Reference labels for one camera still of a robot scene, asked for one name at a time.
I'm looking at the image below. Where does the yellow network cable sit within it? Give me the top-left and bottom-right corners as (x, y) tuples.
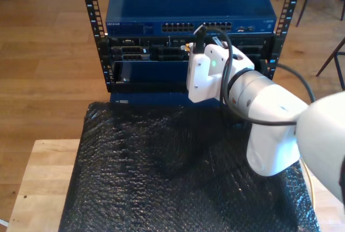
(180, 43), (316, 211)

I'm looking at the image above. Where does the black rack server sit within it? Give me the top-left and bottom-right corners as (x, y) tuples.
(98, 36), (275, 62)

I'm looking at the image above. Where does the slant-legged chair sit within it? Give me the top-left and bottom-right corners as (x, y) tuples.
(316, 37), (345, 93)

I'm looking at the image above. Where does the black bubble mat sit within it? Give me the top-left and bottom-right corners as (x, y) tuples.
(58, 101), (321, 232)

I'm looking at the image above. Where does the black camera cable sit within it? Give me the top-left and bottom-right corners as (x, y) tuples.
(194, 24), (299, 126)

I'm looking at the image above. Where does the blue network switch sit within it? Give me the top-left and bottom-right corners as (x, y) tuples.
(105, 0), (278, 37)

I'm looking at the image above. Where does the blue rack base plate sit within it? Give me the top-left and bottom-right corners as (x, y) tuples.
(109, 92), (224, 106)

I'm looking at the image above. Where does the black perforated rack post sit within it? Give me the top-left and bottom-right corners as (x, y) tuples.
(78, 0), (114, 93)
(263, 0), (305, 82)

